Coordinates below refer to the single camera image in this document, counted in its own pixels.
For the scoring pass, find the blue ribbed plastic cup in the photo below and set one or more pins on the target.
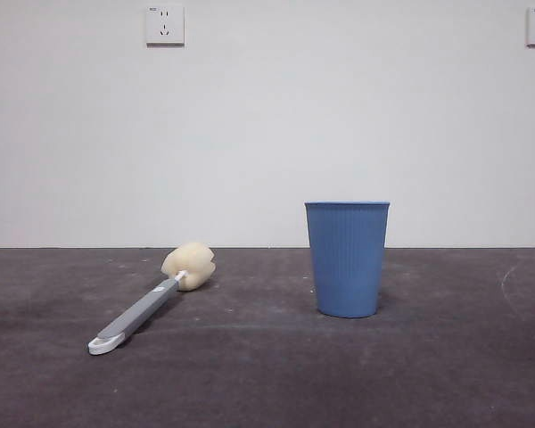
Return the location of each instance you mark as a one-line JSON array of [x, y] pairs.
[[347, 258]]

